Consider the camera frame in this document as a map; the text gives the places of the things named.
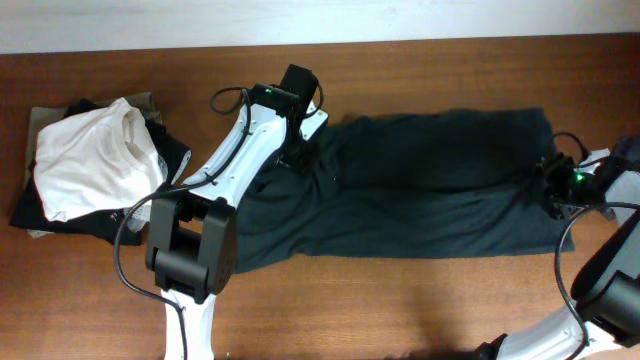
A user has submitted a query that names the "dark green Nike t-shirt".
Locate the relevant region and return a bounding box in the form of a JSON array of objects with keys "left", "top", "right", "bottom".
[{"left": 236, "top": 108, "right": 564, "bottom": 273}]

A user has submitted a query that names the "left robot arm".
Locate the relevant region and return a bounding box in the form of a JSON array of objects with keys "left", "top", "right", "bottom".
[{"left": 145, "top": 64, "right": 328, "bottom": 359}]

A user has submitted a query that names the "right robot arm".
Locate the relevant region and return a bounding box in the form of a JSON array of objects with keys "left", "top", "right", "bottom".
[{"left": 472, "top": 136, "right": 639, "bottom": 360}]

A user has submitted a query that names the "grey patterned folded garment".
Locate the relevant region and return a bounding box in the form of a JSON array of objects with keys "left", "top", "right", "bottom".
[{"left": 122, "top": 110, "right": 193, "bottom": 234}]

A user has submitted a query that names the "white folded t-shirt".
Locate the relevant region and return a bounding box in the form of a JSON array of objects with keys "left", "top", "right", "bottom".
[{"left": 33, "top": 98, "right": 164, "bottom": 222}]

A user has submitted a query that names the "black folded garment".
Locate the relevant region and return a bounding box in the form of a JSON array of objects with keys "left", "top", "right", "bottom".
[{"left": 8, "top": 98, "right": 193, "bottom": 247}]

